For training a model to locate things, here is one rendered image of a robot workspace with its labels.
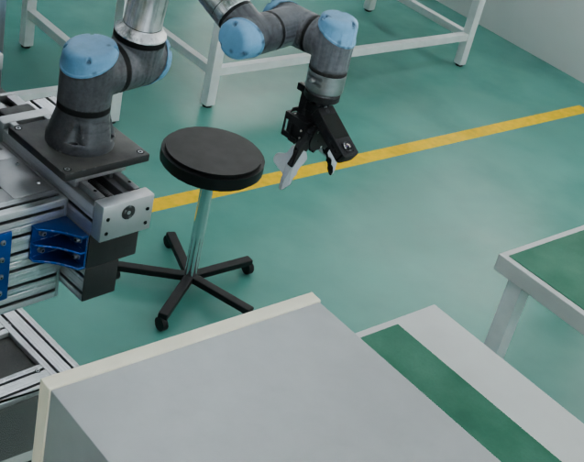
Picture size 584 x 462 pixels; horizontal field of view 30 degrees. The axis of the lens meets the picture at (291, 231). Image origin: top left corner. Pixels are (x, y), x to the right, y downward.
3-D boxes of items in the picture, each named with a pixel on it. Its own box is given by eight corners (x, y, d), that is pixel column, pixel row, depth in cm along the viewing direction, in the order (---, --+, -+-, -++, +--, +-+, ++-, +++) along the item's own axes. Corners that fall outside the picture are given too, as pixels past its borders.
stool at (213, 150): (92, 261, 377) (110, 121, 348) (205, 233, 408) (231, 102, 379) (178, 352, 345) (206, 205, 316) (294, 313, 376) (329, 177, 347)
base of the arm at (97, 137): (31, 130, 235) (34, 90, 230) (88, 118, 245) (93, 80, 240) (70, 162, 227) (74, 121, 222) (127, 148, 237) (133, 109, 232)
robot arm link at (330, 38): (334, 4, 204) (369, 20, 200) (321, 56, 210) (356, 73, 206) (309, 10, 198) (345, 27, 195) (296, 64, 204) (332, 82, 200)
